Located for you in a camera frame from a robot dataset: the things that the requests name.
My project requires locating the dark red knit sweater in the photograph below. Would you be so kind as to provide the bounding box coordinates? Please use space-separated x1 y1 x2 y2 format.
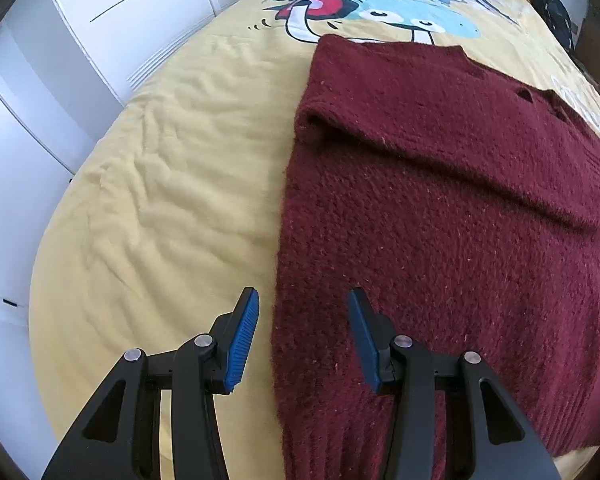
272 35 600 479

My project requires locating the yellow cartoon print bedspread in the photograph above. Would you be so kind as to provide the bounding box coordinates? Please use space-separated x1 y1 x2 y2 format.
29 0 600 479

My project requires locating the brown wooden drawer unit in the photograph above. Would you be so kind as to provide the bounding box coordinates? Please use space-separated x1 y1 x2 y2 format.
576 4 600 84

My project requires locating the white wardrobe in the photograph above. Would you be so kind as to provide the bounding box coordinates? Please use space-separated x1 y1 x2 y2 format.
0 0 237 308

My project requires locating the black backpack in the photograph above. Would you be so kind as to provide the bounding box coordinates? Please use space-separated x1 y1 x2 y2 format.
531 0 574 55

